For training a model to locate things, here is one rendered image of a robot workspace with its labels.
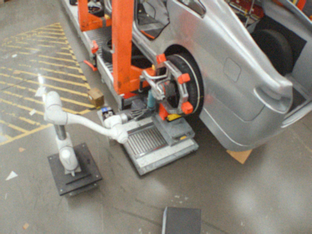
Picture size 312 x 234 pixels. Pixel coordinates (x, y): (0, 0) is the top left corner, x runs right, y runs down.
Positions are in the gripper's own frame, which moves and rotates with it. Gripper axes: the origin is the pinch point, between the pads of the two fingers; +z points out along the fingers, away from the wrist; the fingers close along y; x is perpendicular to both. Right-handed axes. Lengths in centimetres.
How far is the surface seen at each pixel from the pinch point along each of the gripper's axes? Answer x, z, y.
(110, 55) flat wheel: -40, 22, -160
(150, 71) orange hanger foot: -15, 42, -68
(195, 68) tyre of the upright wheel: 32, 53, -4
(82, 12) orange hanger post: 10, 1, -253
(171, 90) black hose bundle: 18.7, 23.4, 2.2
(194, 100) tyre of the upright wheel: 10.4, 42.7, 15.0
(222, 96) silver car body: 36, 48, 40
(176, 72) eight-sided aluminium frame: 29.0, 33.6, -7.8
